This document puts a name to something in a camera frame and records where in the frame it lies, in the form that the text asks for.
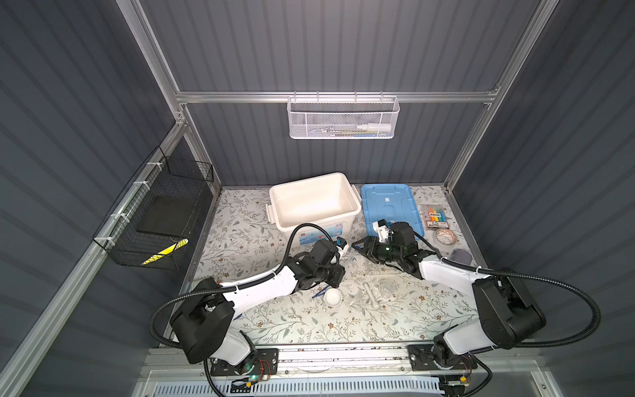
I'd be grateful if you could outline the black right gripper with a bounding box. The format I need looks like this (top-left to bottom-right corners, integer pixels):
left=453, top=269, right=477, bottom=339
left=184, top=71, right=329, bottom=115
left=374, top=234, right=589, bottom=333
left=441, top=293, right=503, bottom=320
left=351, top=236, right=403, bottom=264

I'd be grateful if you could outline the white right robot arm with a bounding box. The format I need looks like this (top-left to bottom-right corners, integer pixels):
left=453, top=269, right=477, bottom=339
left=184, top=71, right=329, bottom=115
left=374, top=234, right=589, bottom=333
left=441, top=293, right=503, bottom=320
left=352, top=221, right=547, bottom=362

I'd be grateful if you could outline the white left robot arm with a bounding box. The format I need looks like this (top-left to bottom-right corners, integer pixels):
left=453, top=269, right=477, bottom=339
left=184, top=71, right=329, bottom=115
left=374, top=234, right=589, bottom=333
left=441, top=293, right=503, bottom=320
left=170, top=238, right=349, bottom=374

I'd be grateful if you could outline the white ceramic mortar bowl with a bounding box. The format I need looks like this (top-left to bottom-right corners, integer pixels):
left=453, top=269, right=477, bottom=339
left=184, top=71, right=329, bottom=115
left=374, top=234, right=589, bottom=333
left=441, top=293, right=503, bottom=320
left=323, top=288, right=343, bottom=307

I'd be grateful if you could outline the small clear glass beaker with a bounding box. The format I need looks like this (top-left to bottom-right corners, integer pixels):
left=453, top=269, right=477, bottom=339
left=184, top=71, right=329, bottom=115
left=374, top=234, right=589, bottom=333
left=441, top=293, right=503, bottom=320
left=377, top=278, right=399, bottom=299

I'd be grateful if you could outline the blue plastic box lid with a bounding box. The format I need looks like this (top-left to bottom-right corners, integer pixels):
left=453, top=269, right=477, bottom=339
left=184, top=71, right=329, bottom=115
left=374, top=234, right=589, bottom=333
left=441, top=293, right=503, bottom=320
left=361, top=184, right=425, bottom=237

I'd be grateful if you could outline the white plastic storage box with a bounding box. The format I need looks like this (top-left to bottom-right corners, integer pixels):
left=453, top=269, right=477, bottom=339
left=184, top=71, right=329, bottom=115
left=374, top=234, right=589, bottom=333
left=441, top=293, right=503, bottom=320
left=266, top=172, right=362, bottom=248

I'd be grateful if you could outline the white ceramic pestle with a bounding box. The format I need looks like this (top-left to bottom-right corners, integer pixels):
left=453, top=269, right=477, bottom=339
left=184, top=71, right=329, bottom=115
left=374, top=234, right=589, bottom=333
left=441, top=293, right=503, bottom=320
left=363, top=283, right=381, bottom=310

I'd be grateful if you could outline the colourful pH paper pack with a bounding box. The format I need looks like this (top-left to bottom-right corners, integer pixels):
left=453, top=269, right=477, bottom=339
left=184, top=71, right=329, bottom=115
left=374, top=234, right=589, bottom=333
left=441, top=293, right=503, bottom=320
left=426, top=205, right=450, bottom=230

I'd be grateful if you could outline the grey oval stone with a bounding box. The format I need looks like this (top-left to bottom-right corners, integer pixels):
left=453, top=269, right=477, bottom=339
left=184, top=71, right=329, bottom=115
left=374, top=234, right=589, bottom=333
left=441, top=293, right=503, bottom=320
left=449, top=248, right=473, bottom=266

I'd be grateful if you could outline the white bottle in basket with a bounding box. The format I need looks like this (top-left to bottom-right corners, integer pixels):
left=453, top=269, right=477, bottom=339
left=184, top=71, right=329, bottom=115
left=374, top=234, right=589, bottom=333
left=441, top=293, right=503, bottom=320
left=356, top=123, right=393, bottom=134

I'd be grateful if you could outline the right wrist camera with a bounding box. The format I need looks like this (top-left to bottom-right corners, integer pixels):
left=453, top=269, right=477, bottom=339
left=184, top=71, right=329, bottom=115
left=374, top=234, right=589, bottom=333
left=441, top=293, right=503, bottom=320
left=372, top=219, right=391, bottom=243

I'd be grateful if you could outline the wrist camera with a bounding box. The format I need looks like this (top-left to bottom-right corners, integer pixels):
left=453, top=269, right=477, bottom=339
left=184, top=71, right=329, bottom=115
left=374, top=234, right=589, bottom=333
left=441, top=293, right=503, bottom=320
left=372, top=219, right=391, bottom=243
left=335, top=237, right=348, bottom=251

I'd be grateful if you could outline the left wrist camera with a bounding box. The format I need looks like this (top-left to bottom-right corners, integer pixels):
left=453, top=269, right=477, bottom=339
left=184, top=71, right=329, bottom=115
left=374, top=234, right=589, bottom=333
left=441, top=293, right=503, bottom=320
left=335, top=237, right=348, bottom=251

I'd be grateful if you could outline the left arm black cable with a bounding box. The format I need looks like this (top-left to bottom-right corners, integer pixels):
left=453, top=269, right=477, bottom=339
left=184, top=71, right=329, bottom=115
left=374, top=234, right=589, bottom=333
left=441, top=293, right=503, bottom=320
left=148, top=222, right=343, bottom=348

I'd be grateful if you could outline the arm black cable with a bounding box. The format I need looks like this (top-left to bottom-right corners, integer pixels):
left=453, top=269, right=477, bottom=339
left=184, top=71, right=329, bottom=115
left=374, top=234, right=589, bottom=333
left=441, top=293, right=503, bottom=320
left=411, top=230, right=602, bottom=348
left=148, top=222, right=343, bottom=348

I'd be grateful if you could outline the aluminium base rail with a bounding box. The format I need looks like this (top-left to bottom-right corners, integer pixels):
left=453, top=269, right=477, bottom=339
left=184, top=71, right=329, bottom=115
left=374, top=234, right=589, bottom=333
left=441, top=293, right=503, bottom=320
left=140, top=342, right=545, bottom=381

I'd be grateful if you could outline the white wire mesh basket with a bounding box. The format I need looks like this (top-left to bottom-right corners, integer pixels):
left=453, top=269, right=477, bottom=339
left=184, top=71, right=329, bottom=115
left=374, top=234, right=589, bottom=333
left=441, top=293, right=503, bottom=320
left=286, top=94, right=400, bottom=140

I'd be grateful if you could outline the black wire wall basket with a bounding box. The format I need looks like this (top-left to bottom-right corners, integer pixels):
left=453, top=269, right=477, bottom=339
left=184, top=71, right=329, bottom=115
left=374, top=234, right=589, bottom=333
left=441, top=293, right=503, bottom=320
left=93, top=148, right=215, bottom=271

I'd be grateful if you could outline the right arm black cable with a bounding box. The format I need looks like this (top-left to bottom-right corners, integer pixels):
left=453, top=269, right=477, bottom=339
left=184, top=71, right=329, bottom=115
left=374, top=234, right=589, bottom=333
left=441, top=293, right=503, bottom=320
left=411, top=230, right=602, bottom=348

